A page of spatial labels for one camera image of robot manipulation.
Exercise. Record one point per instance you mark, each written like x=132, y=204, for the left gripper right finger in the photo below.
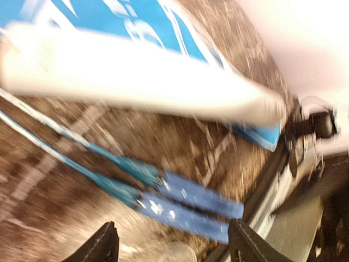
x=246, y=245

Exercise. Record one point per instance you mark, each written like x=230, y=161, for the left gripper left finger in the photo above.
x=103, y=245

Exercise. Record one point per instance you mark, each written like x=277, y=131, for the blue badminton racket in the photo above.
x=170, y=184
x=146, y=203

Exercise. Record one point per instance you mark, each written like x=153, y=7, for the white shuttlecock tube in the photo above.
x=84, y=65

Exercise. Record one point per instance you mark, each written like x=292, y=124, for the blue racket bag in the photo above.
x=166, y=24

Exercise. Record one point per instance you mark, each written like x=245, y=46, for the black external camera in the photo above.
x=322, y=123

